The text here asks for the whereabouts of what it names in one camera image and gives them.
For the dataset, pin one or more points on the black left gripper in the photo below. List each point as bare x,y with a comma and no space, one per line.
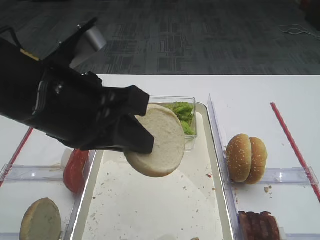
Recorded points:
81,113

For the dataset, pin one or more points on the white bun slice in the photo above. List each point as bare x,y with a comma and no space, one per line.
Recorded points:
168,147

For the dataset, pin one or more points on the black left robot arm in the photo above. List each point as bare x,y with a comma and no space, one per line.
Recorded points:
17,86

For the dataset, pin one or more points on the green lettuce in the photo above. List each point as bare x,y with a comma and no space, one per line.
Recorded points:
184,112

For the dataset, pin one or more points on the clear lettuce container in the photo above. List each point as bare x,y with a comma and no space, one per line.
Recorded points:
162,100

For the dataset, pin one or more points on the tomato slices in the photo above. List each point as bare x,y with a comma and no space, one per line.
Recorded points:
73,174

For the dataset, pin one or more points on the meat patties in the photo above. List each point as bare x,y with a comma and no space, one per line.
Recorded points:
258,226

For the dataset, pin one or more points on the white metal tray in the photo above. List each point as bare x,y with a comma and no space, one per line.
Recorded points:
121,204

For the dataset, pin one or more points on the red plastic strip left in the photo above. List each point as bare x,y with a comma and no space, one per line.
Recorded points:
17,150

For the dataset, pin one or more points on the red plastic strip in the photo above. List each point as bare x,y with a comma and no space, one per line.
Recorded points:
17,150
295,147

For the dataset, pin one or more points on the sesame bun half outer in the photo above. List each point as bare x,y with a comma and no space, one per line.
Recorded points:
239,158

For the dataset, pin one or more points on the sesame bun half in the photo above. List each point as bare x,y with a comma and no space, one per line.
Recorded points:
259,157
239,158

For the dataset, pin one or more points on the sesame bun half inner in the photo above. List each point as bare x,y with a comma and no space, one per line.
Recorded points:
259,157

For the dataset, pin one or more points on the clear left divider track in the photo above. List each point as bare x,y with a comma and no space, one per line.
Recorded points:
29,173

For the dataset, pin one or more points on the bun slice bottom left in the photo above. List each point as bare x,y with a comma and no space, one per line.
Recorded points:
41,221

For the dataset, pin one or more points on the red plastic strip right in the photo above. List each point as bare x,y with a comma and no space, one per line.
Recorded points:
295,147

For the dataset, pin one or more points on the clear plastic pusher track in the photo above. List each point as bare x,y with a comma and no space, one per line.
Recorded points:
300,176

